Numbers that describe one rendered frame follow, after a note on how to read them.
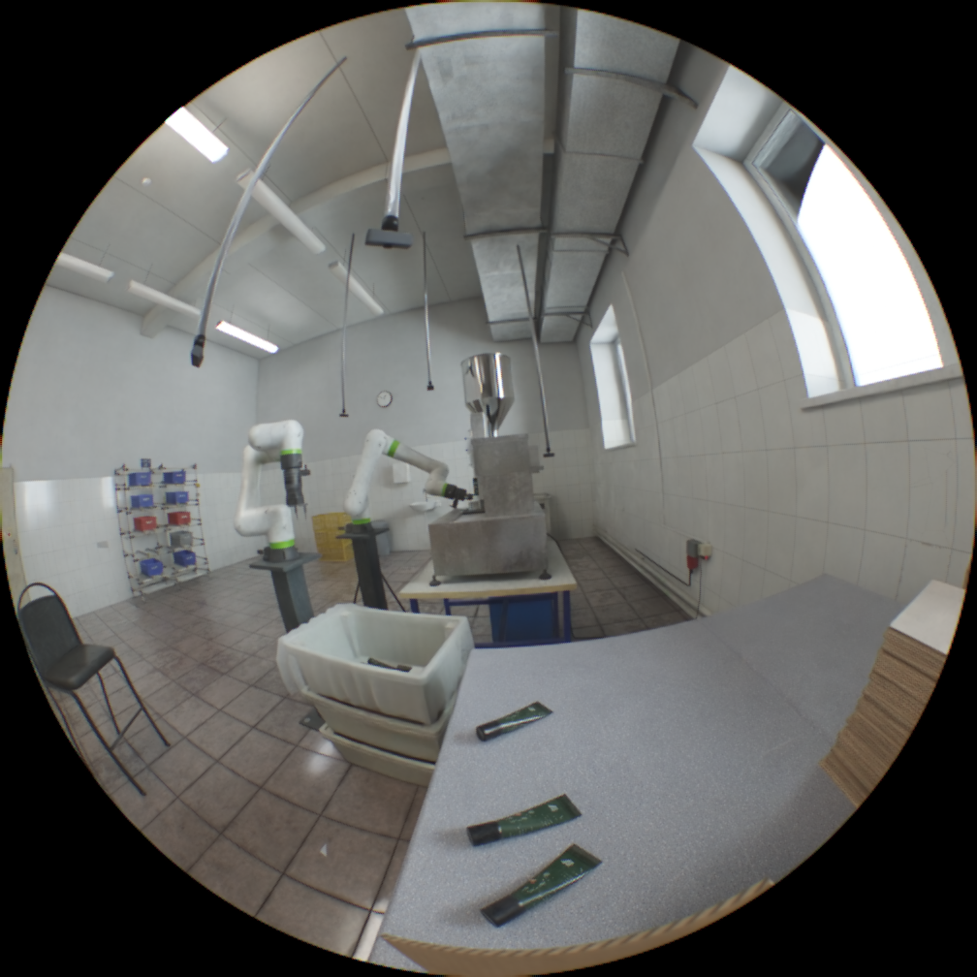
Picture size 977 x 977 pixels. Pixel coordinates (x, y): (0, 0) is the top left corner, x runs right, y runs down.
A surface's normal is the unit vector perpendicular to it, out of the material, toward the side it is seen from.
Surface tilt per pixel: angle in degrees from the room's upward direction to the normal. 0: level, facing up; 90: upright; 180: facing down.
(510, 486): 90
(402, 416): 90
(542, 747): 0
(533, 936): 0
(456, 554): 90
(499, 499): 90
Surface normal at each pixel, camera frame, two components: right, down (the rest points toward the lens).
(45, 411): 0.99, -0.09
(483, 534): -0.10, 0.05
